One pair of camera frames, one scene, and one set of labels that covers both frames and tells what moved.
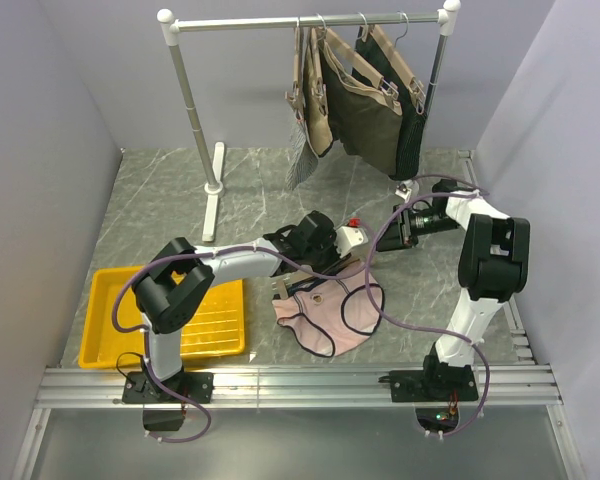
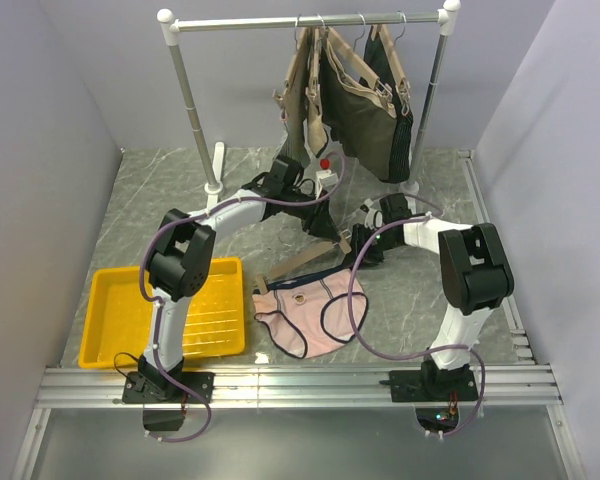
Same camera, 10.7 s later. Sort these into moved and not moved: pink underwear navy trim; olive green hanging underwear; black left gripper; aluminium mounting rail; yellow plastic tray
Moved: pink underwear navy trim; black left gripper
Not moved: olive green hanging underwear; aluminium mounting rail; yellow plastic tray
